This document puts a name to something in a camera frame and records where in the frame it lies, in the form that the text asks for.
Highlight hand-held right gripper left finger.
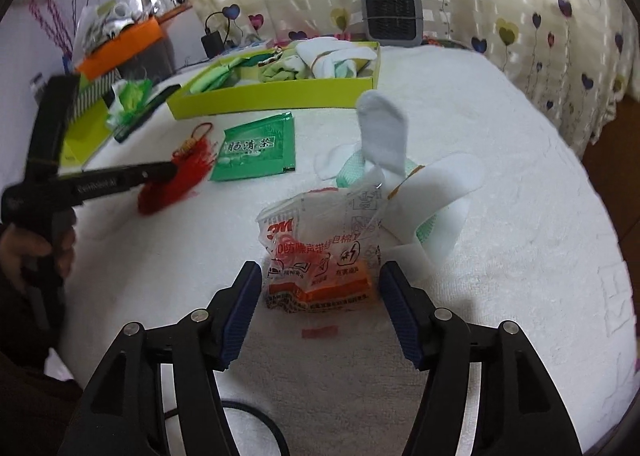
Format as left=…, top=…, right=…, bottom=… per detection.
left=59, top=260, right=263, bottom=456

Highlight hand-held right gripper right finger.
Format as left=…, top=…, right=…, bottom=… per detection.
left=378, top=261, right=583, bottom=456

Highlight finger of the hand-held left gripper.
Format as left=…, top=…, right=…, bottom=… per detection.
left=60, top=161, right=180, bottom=209
left=22, top=74, right=82, bottom=187

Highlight red tassel ornament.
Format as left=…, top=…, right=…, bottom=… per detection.
left=137, top=123, right=218, bottom=215

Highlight clear plastic earplug packet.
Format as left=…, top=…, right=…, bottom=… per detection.
left=256, top=171, right=388, bottom=314

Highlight green tea packet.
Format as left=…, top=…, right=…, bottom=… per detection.
left=209, top=112, right=297, bottom=183

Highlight light green sock bundle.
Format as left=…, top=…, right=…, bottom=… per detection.
left=187, top=58, right=238, bottom=94

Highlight lime green shallow box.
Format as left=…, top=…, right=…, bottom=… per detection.
left=166, top=40, right=382, bottom=121

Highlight green cloth bundle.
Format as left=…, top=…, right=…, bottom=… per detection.
left=257, top=48, right=306, bottom=84

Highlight white sock bundle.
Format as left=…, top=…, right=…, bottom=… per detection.
left=295, top=36, right=377, bottom=81

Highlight person's left forearm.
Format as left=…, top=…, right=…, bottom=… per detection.
left=0, top=271, right=86, bottom=456

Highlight person's left hand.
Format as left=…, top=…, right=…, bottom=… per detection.
left=0, top=222, right=78, bottom=293

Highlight yellow green box lid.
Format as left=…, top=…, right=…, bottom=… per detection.
left=59, top=106, right=118, bottom=169

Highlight striped box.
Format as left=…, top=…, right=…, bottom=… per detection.
left=67, top=68, right=118, bottom=127

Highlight green white plastic bag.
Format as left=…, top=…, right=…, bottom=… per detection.
left=106, top=79, right=153, bottom=129

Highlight pink dried flower branches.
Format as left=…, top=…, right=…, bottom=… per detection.
left=25, top=0, right=108, bottom=61

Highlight orange storage box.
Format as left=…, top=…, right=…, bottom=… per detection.
left=76, top=18, right=166, bottom=81

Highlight white green mesh sock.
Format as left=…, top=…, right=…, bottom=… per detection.
left=385, top=152, right=486, bottom=277
left=336, top=153, right=376, bottom=188

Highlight black charger adapter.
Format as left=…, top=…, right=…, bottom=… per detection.
left=201, top=30, right=226, bottom=56

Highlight white ankle sock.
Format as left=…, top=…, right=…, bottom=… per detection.
left=314, top=145, right=361, bottom=181
left=357, top=90, right=408, bottom=177

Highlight grey desktop heater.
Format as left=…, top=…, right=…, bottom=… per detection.
left=360, top=0, right=423, bottom=47

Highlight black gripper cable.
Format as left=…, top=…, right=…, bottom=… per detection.
left=220, top=400, right=292, bottom=456

